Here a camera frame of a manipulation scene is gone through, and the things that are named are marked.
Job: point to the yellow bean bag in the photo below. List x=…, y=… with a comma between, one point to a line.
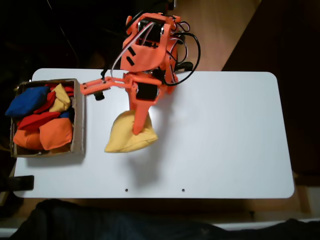
x=61, y=100
x=125, y=140

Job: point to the cardboard box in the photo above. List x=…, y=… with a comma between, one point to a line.
x=80, y=120

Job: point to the red bean bag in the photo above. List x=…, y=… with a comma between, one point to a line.
x=48, y=102
x=35, y=120
x=68, y=91

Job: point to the blue bean bag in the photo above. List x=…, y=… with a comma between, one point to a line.
x=27, y=100
x=65, y=115

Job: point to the orange bean bag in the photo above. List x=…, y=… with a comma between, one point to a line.
x=56, y=133
x=26, y=140

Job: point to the black table clamp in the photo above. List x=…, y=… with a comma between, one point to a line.
x=186, y=66

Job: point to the person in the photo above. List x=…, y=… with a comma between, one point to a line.
x=100, y=222

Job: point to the orange camera mount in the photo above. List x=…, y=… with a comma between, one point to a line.
x=95, y=86

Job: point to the black bracket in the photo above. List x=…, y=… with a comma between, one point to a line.
x=22, y=182

